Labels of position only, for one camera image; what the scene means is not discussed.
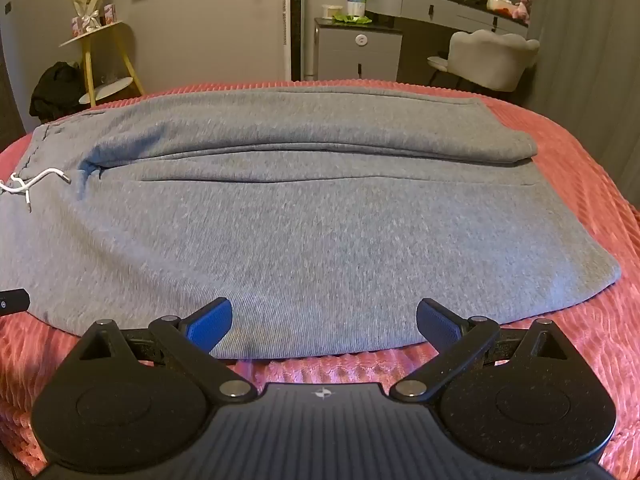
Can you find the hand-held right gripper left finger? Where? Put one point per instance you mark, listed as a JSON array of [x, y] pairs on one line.
[[210, 324]]

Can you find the grey sweat pants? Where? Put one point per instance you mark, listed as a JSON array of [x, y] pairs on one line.
[[310, 230]]

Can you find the white and blue canister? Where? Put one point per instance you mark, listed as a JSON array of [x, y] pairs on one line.
[[356, 2]]

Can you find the white shell-back chair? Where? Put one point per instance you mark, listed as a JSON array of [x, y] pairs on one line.
[[492, 60]]

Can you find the small pink box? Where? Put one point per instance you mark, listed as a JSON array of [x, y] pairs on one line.
[[109, 14], [77, 25]]

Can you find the yellow side table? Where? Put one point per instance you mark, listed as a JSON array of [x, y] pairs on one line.
[[100, 60]]

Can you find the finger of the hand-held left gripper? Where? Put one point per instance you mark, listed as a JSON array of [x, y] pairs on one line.
[[14, 301]]

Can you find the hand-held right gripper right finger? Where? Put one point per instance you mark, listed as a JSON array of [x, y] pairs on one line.
[[440, 324]]

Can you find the grey bedside cabinet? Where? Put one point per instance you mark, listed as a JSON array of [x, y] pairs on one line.
[[357, 52]]

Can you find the pink plush toy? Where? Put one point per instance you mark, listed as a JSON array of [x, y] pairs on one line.
[[522, 9]]

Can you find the black bag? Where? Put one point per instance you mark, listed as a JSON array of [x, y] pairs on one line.
[[56, 90]]

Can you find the pink ribbed blanket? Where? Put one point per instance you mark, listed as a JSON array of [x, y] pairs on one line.
[[575, 170]]

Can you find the green leafy item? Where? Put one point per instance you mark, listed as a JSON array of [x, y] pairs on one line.
[[352, 19]]

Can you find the grey vanity dresser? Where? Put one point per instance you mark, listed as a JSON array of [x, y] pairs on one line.
[[425, 7]]

